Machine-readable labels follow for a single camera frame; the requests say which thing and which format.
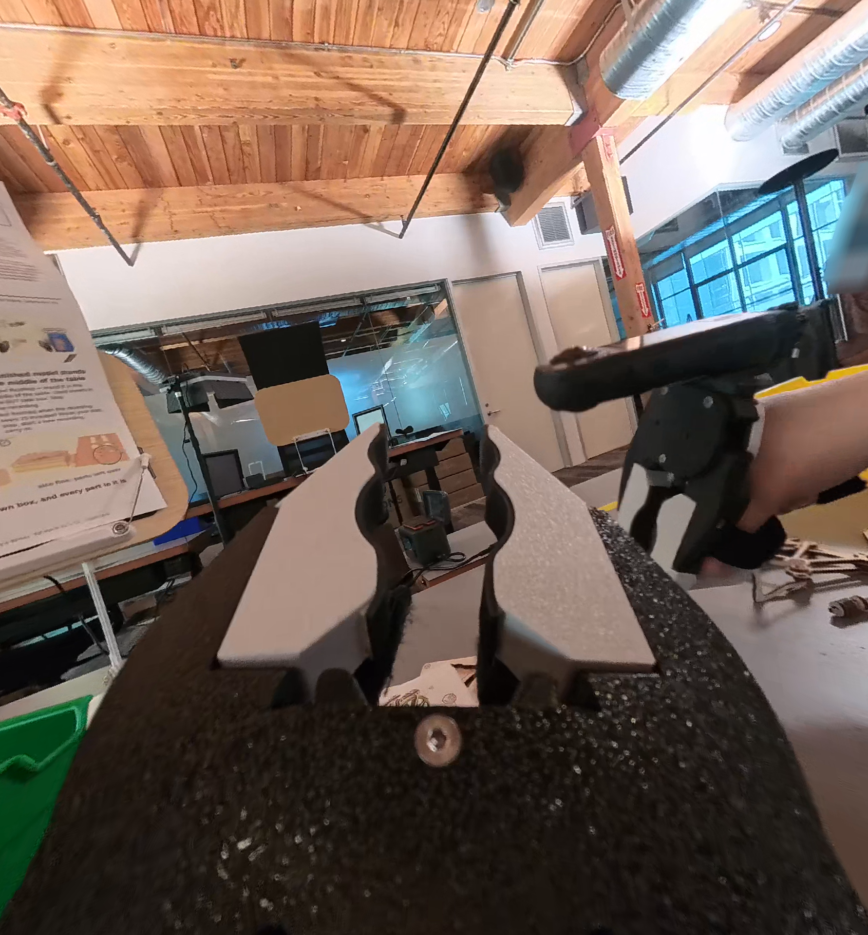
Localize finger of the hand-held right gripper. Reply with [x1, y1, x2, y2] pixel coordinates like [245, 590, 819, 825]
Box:
[647, 484, 704, 580]
[615, 453, 653, 547]

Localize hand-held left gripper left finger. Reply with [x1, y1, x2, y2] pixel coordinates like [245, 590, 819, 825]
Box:
[216, 422, 407, 682]

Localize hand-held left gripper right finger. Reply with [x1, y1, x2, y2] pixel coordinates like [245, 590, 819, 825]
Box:
[476, 425, 659, 679]

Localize wooden model frame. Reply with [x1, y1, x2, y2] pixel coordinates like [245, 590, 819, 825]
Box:
[751, 527, 868, 604]

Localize person's right hand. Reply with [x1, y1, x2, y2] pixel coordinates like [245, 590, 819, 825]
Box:
[699, 359, 868, 580]

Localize yellow plastic bin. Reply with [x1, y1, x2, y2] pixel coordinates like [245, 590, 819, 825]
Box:
[754, 360, 868, 490]

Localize grey device with red clips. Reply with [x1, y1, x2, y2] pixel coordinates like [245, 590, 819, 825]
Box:
[396, 513, 454, 565]

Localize beige door with keypad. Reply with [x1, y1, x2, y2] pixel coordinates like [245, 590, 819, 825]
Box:
[538, 261, 637, 460]

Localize black tripod stand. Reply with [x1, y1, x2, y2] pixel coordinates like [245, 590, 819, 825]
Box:
[165, 371, 232, 545]

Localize large glass window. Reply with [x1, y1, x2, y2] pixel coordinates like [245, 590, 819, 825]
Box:
[640, 175, 850, 331]

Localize wooden desk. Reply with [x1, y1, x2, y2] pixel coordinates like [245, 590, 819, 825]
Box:
[384, 428, 479, 461]

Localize black hanging panel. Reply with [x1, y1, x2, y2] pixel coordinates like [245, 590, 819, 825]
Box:
[238, 320, 331, 393]

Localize glass office partition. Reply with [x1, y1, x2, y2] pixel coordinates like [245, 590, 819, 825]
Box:
[89, 280, 480, 506]

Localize black round lamp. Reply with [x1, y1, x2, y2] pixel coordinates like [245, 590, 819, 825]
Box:
[757, 148, 842, 197]

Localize black ceiling speaker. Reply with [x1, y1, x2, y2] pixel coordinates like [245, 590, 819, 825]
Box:
[487, 148, 528, 210]

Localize printed instruction poster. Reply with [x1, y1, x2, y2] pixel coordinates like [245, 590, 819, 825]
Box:
[0, 174, 169, 585]

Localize green plastic bin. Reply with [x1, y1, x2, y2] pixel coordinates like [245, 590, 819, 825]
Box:
[0, 692, 93, 935]

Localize metal ceiling rod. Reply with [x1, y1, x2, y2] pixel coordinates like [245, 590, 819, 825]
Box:
[396, 0, 524, 241]
[0, 42, 144, 268]

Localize black cable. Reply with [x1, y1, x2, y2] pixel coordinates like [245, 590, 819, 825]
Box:
[396, 549, 495, 589]

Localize beige door with lever handle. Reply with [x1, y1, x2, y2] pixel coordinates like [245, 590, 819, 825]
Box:
[451, 272, 568, 470]

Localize wooden post with red signs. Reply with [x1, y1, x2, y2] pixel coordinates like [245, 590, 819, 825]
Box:
[582, 130, 656, 338]

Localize white wall vent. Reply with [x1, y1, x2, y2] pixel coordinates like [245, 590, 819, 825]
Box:
[533, 203, 577, 251]

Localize long silver air duct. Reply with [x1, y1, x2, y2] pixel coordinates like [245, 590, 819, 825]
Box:
[724, 3, 868, 143]
[776, 44, 868, 152]

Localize wide silver air duct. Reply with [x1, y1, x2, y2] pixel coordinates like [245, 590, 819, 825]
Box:
[597, 0, 748, 102]

